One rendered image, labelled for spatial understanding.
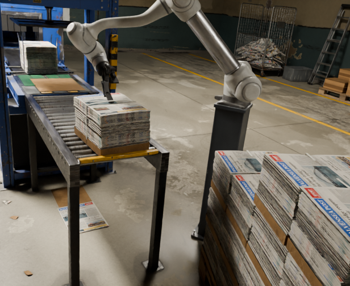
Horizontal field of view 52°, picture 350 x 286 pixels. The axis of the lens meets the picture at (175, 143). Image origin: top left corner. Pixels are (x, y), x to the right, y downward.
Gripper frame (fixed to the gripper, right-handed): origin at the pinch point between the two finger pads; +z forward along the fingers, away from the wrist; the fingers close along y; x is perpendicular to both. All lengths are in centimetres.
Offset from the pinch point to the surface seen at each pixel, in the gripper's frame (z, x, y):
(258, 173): 68, -53, -4
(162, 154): 32.3, -21.8, 17.9
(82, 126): 2.3, 14.4, 22.7
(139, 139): 24.7, -9.3, 12.3
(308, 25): -446, -705, 205
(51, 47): -165, -8, 90
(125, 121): 19.6, -1.2, 3.2
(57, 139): 1.1, 26.5, 33.0
